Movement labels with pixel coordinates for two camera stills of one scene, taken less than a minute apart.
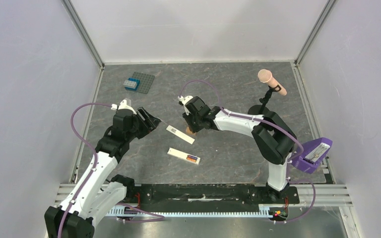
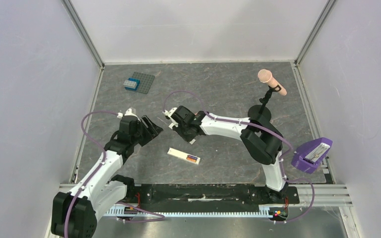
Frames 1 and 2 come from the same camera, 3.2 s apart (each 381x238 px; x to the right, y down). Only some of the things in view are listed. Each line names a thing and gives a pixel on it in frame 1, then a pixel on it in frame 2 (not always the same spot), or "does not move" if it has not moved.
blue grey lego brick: [131, 84] does not move
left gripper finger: [152, 122] -> [154, 130]
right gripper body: [192, 121] -> [183, 129]
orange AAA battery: [191, 159] does not move
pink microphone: [265, 76] does not move
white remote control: [182, 155] does not move
